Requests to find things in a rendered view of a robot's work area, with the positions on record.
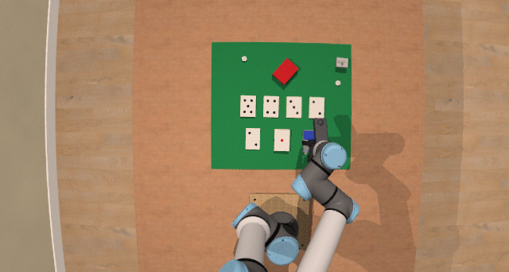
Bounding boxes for green felt mat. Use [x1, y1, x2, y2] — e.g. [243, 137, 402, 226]
[211, 42, 352, 169]

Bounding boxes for blue card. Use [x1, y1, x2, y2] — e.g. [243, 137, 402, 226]
[303, 130, 314, 140]

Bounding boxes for red rectangular block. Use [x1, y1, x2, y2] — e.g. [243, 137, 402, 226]
[272, 58, 299, 85]

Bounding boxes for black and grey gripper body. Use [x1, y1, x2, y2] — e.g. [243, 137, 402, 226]
[307, 140, 316, 162]

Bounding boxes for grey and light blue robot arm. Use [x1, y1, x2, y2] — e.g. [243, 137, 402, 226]
[219, 118, 359, 272]

